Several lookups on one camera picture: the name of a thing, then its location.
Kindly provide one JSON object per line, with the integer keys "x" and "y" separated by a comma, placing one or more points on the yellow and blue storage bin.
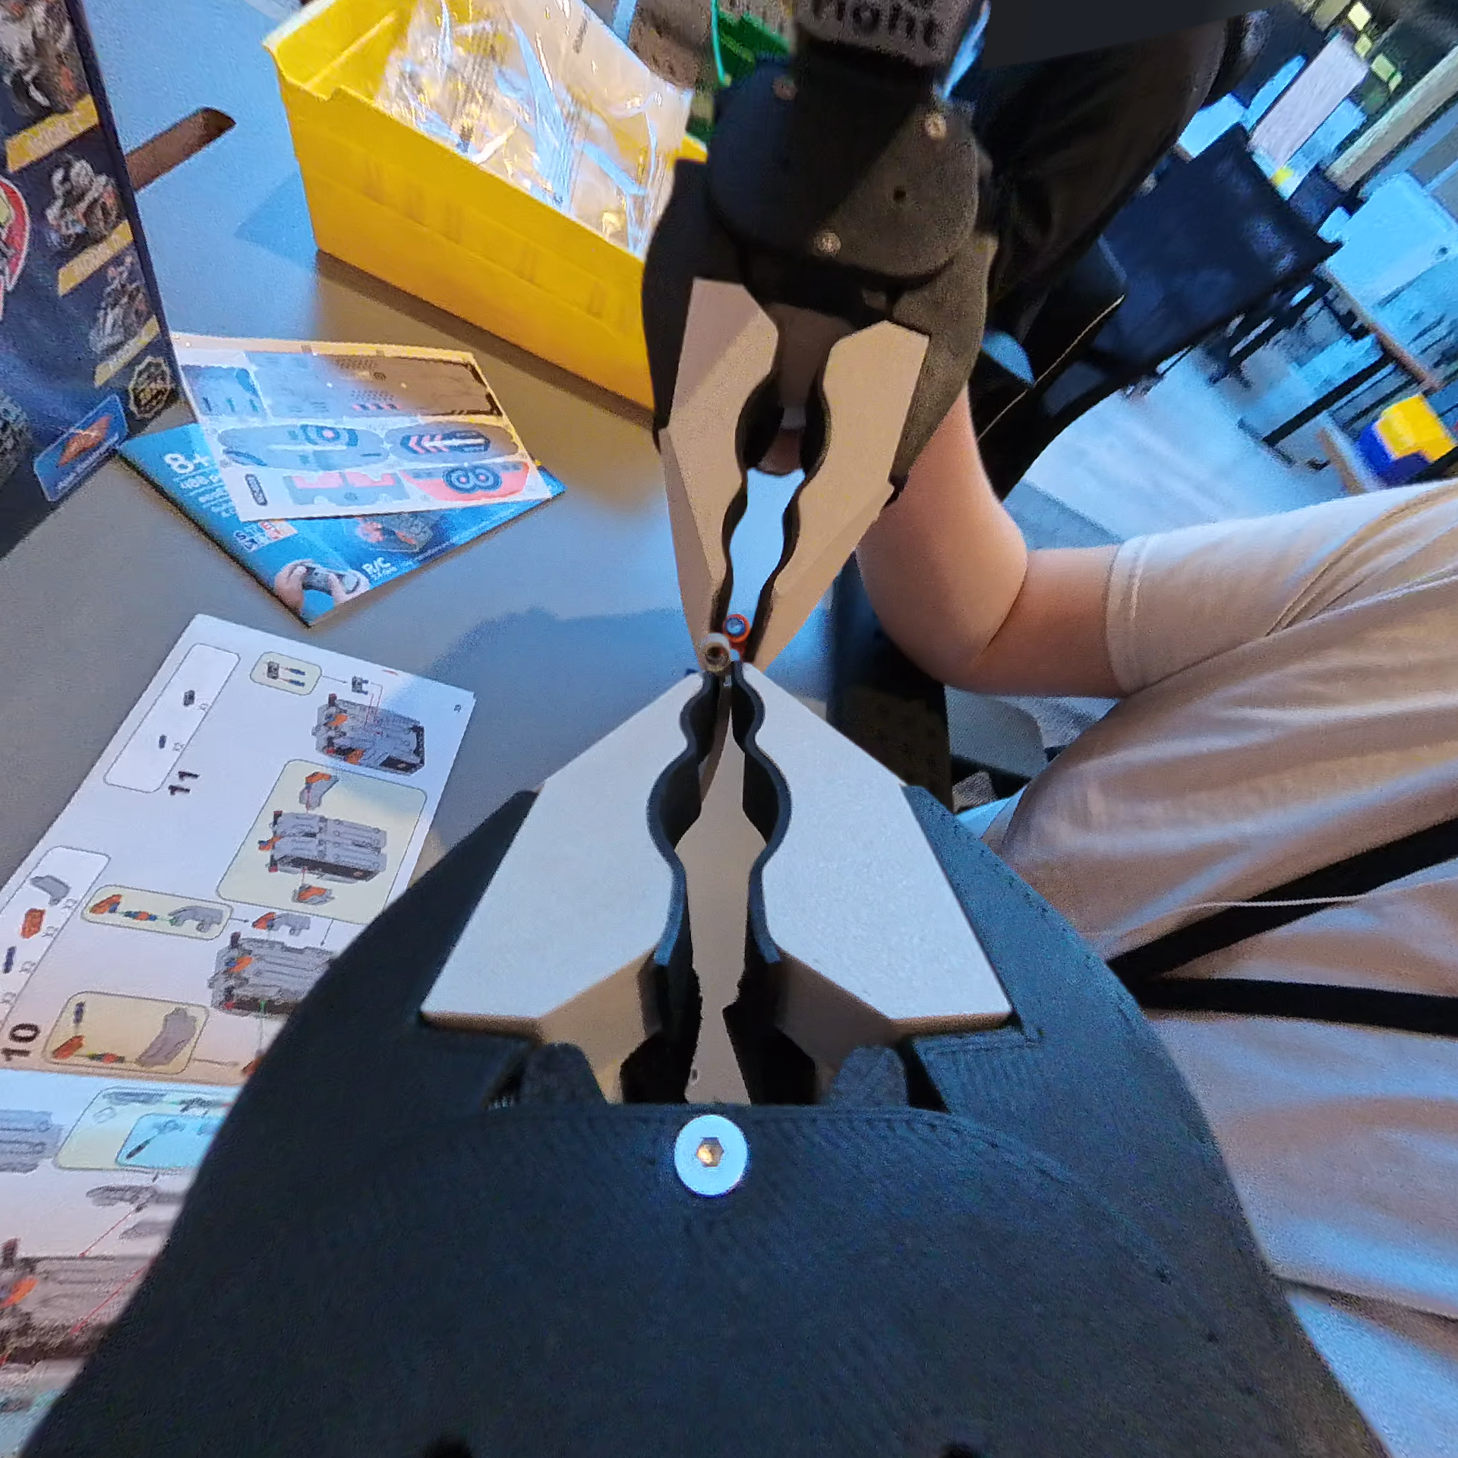
{"x": 1414, "y": 439}

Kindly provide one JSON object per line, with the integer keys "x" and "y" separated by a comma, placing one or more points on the person's right forearm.
{"x": 970, "y": 570}

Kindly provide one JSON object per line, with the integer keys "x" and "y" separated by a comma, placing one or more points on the dark background chair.
{"x": 1208, "y": 250}

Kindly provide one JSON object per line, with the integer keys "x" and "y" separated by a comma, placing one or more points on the blue robot kit box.
{"x": 69, "y": 285}

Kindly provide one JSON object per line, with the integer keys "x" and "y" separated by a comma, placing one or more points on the clear plastic bags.
{"x": 536, "y": 103}

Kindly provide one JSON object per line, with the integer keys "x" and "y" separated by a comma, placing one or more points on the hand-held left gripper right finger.
{"x": 878, "y": 912}

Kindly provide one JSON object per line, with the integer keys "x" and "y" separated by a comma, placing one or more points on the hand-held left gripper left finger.
{"x": 548, "y": 899}

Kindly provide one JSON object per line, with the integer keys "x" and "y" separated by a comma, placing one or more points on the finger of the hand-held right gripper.
{"x": 701, "y": 398}
{"x": 873, "y": 432}

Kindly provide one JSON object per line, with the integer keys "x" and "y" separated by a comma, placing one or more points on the grey desk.
{"x": 571, "y": 592}

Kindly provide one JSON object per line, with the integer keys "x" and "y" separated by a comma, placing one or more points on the robot sticker sheet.
{"x": 343, "y": 455}

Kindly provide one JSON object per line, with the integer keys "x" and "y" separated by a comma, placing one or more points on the yellow plastic bin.
{"x": 456, "y": 240}

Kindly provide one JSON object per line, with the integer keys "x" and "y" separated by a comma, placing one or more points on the grey curved building piece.
{"x": 716, "y": 653}

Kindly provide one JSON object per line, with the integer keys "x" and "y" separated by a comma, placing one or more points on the open building manual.
{"x": 229, "y": 854}

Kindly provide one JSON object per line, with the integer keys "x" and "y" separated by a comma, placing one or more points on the person in beige shirt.
{"x": 1310, "y": 707}

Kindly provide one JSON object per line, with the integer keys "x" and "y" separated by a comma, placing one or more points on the white background table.
{"x": 1390, "y": 273}

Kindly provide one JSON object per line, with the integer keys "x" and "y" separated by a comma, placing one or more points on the blue instruction booklet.
{"x": 321, "y": 575}

